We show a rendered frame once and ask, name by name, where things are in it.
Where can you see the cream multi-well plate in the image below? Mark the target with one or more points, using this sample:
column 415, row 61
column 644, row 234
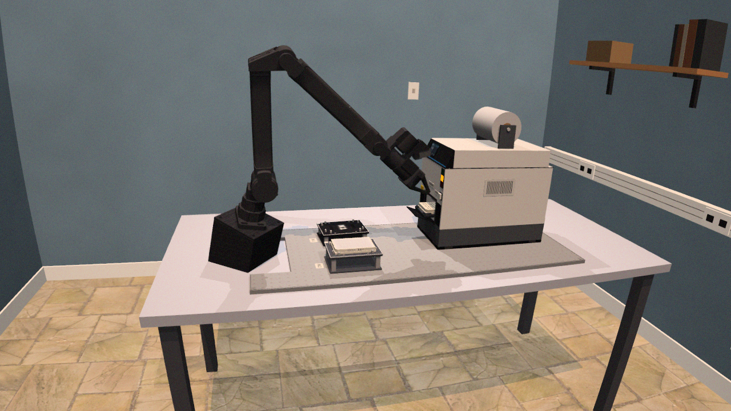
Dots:
column 352, row 245

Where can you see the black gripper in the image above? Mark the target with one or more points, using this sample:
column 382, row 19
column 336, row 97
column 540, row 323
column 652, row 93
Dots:
column 411, row 181

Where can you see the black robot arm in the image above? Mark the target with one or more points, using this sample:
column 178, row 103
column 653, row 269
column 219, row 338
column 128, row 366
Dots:
column 263, row 187

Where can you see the beige plate with grid of square wells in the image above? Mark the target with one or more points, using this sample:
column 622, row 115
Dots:
column 427, row 207

